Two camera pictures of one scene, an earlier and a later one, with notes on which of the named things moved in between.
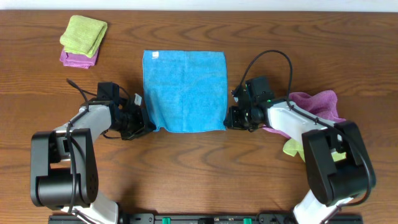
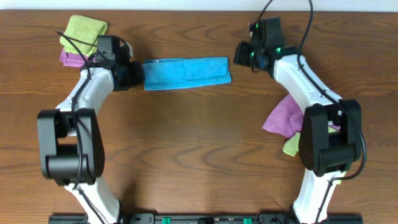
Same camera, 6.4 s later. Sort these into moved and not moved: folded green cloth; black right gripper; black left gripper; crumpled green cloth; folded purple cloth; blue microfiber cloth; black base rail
Moved: black left gripper; blue microfiber cloth; black right gripper
Not moved: folded purple cloth; crumpled green cloth; folded green cloth; black base rail
